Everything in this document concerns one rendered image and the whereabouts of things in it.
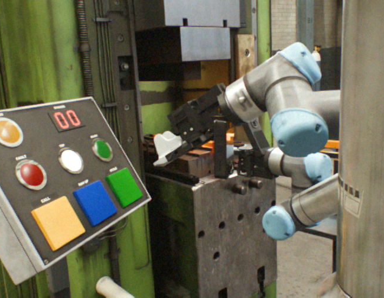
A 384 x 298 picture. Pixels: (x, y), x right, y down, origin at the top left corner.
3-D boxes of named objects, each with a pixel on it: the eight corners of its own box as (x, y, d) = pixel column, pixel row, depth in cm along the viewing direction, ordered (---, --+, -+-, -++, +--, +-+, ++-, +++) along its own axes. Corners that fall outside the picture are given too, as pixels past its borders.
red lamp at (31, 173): (49, 185, 69) (46, 161, 68) (22, 191, 66) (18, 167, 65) (43, 181, 72) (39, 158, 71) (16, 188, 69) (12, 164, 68)
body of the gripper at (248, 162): (234, 174, 117) (267, 181, 108) (233, 146, 115) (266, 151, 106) (251, 169, 122) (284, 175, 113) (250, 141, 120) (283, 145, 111)
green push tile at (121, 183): (143, 195, 89) (127, 166, 89) (125, 207, 82) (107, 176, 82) (137, 198, 90) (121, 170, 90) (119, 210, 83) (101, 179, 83)
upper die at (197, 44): (230, 58, 125) (230, 27, 123) (182, 61, 112) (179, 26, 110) (153, 64, 156) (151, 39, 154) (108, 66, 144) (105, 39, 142)
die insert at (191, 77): (201, 79, 131) (200, 61, 130) (184, 81, 127) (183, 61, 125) (149, 80, 154) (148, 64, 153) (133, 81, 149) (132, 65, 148)
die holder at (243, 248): (277, 279, 146) (276, 161, 137) (202, 327, 122) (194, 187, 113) (181, 235, 188) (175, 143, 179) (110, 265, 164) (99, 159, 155)
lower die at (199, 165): (234, 167, 132) (233, 142, 131) (189, 181, 120) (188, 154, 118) (160, 151, 164) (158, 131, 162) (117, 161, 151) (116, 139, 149)
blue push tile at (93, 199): (118, 212, 80) (99, 179, 80) (95, 226, 73) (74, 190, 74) (112, 215, 81) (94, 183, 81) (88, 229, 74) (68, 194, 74)
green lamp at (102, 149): (116, 158, 87) (114, 139, 86) (97, 162, 84) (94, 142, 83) (109, 156, 89) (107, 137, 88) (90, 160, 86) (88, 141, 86)
